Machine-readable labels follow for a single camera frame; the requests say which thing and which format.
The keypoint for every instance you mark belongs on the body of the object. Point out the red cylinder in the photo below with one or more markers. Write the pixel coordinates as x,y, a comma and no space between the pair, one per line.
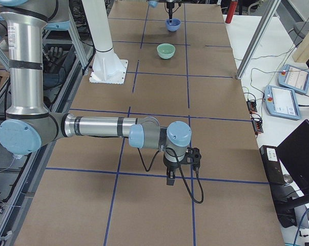
231,11

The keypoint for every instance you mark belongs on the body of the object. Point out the near teach pendant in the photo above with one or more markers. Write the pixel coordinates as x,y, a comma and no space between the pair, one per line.
281,102

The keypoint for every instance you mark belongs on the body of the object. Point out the black USB hub left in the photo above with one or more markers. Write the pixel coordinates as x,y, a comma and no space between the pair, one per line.
252,106

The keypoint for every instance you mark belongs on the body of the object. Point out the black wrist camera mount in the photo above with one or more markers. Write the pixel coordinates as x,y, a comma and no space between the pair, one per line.
192,157

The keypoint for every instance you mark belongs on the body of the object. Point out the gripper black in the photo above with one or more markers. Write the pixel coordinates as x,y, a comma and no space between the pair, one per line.
169,165
170,6

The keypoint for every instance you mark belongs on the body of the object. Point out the black monitor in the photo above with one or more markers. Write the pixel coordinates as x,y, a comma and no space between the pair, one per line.
294,155

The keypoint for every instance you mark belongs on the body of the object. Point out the teach pendant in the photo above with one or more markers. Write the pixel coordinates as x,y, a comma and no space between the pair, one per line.
281,102
294,78

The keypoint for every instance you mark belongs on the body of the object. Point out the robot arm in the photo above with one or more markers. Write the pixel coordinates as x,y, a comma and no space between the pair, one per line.
30,125
154,4

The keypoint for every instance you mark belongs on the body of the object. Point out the white pedestal base plate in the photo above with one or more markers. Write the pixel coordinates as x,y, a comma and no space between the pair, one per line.
118,74

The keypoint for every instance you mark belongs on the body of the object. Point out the green bowl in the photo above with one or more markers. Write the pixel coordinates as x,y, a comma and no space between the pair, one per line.
165,51

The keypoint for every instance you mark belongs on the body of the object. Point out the far teach pendant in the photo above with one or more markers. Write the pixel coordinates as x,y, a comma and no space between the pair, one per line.
294,78

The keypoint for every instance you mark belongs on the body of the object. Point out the white pedestal column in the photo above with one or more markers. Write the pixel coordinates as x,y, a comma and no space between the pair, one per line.
104,65

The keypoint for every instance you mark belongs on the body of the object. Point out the grey aluminium frame post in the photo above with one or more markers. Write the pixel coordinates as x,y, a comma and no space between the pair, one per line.
258,34

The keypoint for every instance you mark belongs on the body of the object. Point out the black USB hub right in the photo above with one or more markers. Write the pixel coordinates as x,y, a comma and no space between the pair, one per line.
257,125

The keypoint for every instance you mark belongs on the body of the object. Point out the black equipment box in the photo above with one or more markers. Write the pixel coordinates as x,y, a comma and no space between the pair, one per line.
272,165

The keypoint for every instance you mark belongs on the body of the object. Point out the black usb hub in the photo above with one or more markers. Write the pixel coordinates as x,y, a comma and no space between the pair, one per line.
252,106
257,125

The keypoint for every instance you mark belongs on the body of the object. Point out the blue bowl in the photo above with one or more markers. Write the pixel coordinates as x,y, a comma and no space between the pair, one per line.
173,24

